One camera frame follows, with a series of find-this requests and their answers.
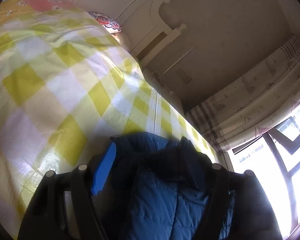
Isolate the thin white pole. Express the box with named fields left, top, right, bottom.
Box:
left=162, top=47, right=194, bottom=77

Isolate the thin white cable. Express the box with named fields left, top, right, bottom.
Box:
left=151, top=70, right=165, bottom=87

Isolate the printed cream curtain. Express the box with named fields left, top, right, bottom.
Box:
left=185, top=34, right=300, bottom=153

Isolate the blue quilted jacket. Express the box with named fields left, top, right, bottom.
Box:
left=100, top=131, right=235, bottom=240

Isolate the white bed headboard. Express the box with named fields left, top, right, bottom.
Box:
left=52, top=0, right=188, bottom=68

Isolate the beige pillow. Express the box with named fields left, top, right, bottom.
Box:
left=114, top=31, right=130, bottom=48

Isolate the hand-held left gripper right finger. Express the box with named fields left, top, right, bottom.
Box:
left=181, top=136, right=283, bottom=240

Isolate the yellow checked bedsheet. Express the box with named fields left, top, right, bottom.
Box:
left=0, top=0, right=220, bottom=240

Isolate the wall socket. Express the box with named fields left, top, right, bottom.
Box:
left=176, top=67, right=193, bottom=83

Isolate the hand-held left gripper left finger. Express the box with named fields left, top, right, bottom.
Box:
left=17, top=141, right=117, bottom=240

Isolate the dark framed window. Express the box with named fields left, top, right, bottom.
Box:
left=226, top=100, right=300, bottom=240

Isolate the floral pillow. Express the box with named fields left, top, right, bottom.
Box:
left=86, top=10, right=122, bottom=34

